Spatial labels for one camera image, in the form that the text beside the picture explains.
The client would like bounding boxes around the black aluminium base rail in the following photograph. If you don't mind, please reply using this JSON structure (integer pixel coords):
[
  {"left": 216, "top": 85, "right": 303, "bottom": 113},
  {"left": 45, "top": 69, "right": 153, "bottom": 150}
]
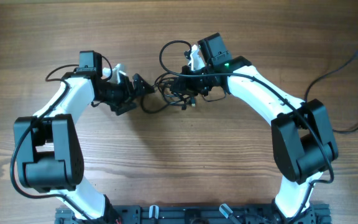
[{"left": 55, "top": 204, "right": 332, "bottom": 224}]

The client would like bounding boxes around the left camera cable black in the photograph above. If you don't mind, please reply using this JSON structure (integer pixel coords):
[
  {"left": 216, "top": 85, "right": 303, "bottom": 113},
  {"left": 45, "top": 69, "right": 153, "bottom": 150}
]
[{"left": 9, "top": 63, "right": 90, "bottom": 222}]

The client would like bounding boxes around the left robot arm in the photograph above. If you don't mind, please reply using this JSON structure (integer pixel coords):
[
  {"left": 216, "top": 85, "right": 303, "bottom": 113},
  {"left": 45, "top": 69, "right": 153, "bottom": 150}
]
[{"left": 9, "top": 50, "right": 155, "bottom": 223}]

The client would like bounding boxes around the right camera cable black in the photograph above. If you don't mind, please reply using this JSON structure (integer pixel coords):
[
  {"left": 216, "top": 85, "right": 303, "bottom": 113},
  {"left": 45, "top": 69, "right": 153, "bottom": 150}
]
[{"left": 158, "top": 40, "right": 335, "bottom": 222}]

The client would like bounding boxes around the camera cable black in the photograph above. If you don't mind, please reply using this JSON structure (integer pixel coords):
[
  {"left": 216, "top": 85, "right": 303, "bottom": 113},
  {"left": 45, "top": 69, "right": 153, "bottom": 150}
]
[
  {"left": 158, "top": 40, "right": 335, "bottom": 222},
  {"left": 9, "top": 63, "right": 90, "bottom": 222}
]

